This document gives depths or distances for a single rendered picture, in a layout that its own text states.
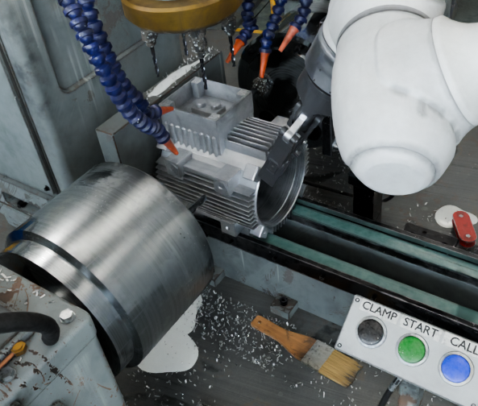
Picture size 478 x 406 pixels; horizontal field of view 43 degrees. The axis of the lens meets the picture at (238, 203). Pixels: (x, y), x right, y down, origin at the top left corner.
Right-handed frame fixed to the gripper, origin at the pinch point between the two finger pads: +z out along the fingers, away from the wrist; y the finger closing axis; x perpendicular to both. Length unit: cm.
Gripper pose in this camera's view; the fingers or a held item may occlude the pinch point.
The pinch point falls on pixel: (275, 166)
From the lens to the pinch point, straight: 92.0
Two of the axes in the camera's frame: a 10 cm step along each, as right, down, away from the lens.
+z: -3.2, 5.1, 8.0
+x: 7.7, 6.3, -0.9
